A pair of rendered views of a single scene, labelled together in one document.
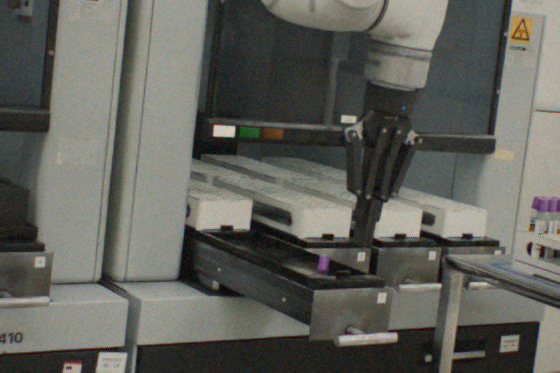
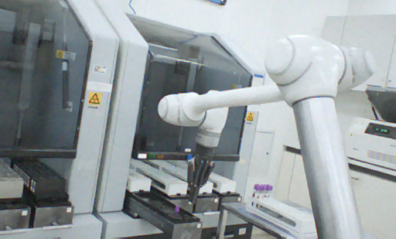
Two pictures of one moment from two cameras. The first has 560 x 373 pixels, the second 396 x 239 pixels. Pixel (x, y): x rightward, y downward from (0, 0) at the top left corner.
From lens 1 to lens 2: 0.20 m
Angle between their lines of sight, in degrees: 6
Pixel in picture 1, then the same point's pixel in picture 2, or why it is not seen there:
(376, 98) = (199, 150)
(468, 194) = (229, 175)
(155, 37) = (118, 121)
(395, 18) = (208, 122)
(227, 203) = (141, 181)
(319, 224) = (175, 189)
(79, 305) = (83, 225)
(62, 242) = (78, 199)
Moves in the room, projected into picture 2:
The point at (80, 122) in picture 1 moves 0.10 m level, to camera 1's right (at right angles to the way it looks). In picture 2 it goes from (87, 153) to (114, 157)
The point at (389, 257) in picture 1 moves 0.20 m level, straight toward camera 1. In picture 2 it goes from (200, 202) to (199, 215)
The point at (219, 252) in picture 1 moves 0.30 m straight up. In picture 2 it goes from (138, 203) to (150, 129)
